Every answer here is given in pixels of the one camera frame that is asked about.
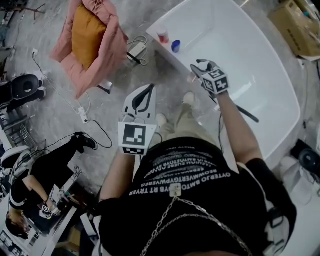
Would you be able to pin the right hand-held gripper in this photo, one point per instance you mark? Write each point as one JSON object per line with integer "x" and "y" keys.
{"x": 216, "y": 81}

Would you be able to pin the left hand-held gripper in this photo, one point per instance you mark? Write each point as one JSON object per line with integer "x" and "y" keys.
{"x": 133, "y": 135}

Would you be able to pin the white bathtub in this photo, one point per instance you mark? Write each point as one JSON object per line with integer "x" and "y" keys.
{"x": 250, "y": 62}

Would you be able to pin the person's left forearm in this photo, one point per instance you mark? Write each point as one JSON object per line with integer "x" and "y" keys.
{"x": 120, "y": 175}

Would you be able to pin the person's right forearm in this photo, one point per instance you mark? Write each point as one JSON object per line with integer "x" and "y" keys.
{"x": 237, "y": 130}

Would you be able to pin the person's left white shoe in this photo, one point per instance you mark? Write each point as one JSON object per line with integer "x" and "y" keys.
{"x": 161, "y": 120}

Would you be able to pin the person's white shoe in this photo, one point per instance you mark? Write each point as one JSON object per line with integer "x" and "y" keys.
{"x": 161, "y": 120}
{"x": 188, "y": 98}

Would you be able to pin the person's right white shoe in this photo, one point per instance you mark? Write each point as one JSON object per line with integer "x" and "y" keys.
{"x": 188, "y": 98}

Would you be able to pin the blue bottle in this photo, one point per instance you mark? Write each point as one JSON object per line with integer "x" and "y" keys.
{"x": 176, "y": 46}

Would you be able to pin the person's beige trousers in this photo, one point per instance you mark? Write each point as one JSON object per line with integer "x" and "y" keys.
{"x": 185, "y": 125}

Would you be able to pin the red bottle with white cap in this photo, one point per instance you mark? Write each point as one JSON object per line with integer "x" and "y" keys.
{"x": 163, "y": 36}

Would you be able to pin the white power strip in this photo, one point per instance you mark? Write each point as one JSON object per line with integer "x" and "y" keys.
{"x": 82, "y": 114}

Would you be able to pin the black curved faucet spout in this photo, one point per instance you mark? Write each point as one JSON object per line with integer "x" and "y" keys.
{"x": 247, "y": 113}

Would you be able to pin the pink padded lounge chair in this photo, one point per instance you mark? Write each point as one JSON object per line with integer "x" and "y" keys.
{"x": 110, "y": 50}

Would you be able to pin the orange cushion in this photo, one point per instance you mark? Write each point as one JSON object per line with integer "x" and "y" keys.
{"x": 87, "y": 37}

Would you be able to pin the brown cardboard box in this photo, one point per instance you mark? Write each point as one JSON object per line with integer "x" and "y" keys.
{"x": 295, "y": 27}

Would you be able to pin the black shell backpack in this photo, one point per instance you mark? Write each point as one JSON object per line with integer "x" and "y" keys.
{"x": 27, "y": 85}
{"x": 307, "y": 156}

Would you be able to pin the person's black printed t-shirt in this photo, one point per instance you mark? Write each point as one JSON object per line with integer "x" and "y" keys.
{"x": 200, "y": 225}

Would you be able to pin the white shell backpack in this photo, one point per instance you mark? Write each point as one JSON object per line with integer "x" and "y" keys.
{"x": 10, "y": 157}

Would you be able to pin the white plastic bag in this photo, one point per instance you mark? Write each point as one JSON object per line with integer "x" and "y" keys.
{"x": 295, "y": 180}

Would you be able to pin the brown coat stand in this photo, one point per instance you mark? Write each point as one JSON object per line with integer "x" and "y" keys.
{"x": 32, "y": 8}

